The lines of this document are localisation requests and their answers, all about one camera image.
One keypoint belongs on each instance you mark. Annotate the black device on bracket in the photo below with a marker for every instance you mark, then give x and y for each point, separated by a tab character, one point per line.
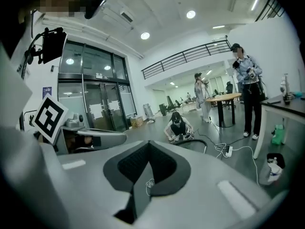
53	45

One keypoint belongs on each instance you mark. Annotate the black office chair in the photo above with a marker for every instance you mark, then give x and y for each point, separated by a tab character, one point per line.
163	109
229	87

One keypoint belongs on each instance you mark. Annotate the blue wall poster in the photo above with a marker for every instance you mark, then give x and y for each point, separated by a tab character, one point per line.
47	92

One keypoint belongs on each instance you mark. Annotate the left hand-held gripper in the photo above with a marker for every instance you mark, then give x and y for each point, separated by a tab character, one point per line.
50	116

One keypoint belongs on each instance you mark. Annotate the long ceiling light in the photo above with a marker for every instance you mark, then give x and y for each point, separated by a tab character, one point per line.
218	27
254	4

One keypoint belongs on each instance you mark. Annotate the black tablet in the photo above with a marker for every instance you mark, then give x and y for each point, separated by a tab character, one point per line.
274	101

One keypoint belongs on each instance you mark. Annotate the white bottle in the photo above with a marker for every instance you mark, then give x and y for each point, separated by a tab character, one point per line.
284	87

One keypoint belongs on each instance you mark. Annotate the green object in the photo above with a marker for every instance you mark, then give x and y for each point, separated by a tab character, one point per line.
278	135

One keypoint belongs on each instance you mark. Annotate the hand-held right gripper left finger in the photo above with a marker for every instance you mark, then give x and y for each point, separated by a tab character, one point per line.
90	190

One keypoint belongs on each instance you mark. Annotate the teal object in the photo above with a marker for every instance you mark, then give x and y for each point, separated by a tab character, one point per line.
297	95

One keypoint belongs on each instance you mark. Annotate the grey trash bin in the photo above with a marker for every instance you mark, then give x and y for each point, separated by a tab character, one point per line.
271	173

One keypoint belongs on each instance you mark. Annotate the black metal railing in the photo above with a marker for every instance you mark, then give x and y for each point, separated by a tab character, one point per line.
186	56

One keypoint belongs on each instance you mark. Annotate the person's white striped shirt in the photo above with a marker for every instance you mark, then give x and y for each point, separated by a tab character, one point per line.
12	96

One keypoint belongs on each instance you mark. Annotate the glass entrance door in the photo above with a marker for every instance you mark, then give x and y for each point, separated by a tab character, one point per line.
95	92

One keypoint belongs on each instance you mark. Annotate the black head-mounted camera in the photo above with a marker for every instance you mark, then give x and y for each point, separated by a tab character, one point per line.
95	2

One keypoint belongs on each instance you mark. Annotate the round ceiling light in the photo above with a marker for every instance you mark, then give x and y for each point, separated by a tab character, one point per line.
191	14
145	35

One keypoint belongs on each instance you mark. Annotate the cardboard box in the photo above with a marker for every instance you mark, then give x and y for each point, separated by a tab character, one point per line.
136	122

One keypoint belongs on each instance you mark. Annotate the folded metal rack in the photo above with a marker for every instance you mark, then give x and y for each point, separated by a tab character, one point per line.
148	111

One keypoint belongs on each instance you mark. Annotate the person's left hand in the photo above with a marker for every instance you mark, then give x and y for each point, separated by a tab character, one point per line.
87	140

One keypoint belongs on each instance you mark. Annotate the black desk with white legs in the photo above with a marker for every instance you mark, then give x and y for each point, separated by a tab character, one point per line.
286	107

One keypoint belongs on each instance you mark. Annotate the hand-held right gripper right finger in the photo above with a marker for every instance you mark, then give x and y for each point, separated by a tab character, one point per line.
205	194

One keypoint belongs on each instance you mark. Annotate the round wooden table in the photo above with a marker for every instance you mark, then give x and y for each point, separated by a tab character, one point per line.
224	97

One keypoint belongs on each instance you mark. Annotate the black and metal vacuum tube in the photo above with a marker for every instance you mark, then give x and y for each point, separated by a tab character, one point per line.
195	140

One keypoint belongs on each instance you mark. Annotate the ceiling air conditioner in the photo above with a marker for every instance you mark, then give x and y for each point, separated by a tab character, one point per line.
127	15

